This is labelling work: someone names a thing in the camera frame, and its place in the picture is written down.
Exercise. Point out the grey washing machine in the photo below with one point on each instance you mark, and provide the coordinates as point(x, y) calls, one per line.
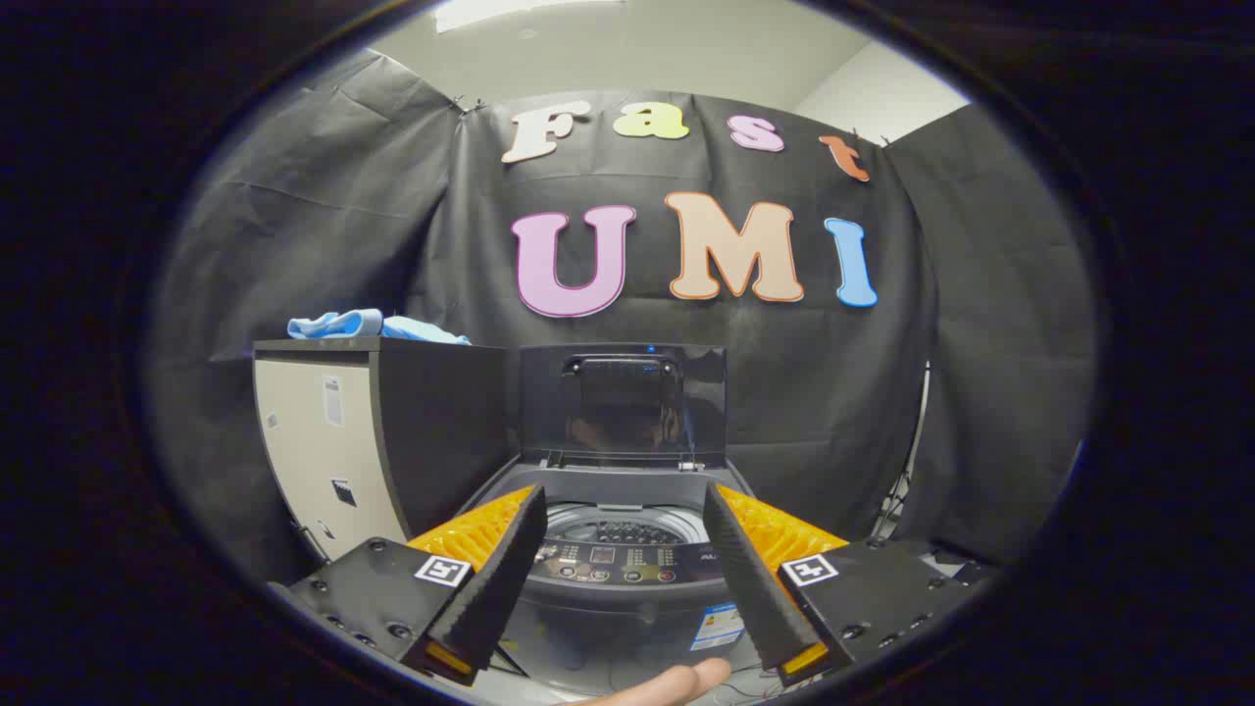
point(618, 608)

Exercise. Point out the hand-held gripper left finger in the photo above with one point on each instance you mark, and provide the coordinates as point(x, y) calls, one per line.
point(505, 579)

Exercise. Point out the light blue shirt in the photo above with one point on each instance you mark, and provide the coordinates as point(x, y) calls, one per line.
point(343, 324)

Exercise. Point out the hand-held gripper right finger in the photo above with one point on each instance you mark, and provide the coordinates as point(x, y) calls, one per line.
point(750, 579)

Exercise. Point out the black backdrop cloth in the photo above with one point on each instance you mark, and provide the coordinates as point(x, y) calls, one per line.
point(804, 392)

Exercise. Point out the metal backdrop stand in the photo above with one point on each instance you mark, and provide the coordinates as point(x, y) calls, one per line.
point(887, 510)

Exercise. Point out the ceiling light panel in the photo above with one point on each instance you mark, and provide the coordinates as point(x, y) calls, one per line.
point(510, 12)

